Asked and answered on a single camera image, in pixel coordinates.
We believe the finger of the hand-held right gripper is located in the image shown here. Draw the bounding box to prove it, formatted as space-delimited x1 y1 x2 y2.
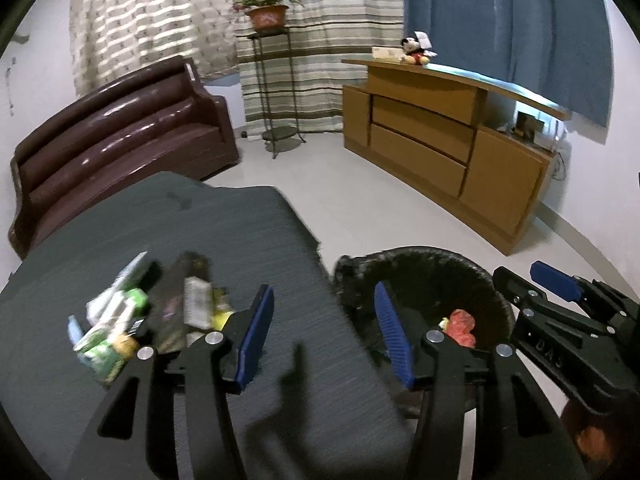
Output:
492 266 548 316
530 261 601 306

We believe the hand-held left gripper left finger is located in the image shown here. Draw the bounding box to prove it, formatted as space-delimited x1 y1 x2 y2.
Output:
65 284 276 480

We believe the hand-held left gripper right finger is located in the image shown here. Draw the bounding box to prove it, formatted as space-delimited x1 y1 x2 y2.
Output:
374 280 591 480

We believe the yellow green wrapper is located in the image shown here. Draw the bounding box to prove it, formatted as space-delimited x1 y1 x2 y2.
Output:
210 287 235 332

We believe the orange plastic bag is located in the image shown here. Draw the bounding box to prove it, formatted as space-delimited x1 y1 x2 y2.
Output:
446 309 477 348

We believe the trash bin with black bag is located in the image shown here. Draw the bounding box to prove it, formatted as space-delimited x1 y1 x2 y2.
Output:
332 246 516 413

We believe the black cardboard box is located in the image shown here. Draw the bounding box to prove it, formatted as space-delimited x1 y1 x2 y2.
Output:
150 252 212 351

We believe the white and green tube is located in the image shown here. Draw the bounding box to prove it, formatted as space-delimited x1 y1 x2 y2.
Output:
86 252 151 318

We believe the green and white wrapper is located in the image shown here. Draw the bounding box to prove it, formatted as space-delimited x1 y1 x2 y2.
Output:
72 290 151 386

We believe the wooden cabinet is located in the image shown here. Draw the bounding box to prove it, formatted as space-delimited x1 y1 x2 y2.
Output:
341 57 572 256

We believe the dark grey tablecloth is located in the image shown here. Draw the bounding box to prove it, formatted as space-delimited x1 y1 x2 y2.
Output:
0 171 416 480

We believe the white router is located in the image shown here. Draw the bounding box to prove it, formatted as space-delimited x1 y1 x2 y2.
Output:
535 117 563 144

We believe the brown leather sofa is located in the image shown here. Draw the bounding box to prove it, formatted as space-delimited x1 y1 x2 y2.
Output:
7 55 240 261

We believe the metal plant stand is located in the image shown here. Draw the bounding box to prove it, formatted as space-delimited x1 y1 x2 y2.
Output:
248 29 307 160

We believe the mouse plush toy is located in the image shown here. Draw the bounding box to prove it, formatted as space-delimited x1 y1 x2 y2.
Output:
400 36 438 67

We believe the blue curtain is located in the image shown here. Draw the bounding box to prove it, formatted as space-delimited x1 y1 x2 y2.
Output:
400 0 615 128

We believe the striped curtain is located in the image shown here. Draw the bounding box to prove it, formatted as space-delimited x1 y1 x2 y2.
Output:
230 0 406 136

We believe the potted plant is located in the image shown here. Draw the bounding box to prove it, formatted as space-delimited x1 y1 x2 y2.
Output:
232 0 306 32

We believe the beige patterned curtain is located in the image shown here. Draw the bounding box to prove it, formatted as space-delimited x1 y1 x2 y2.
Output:
67 0 241 96

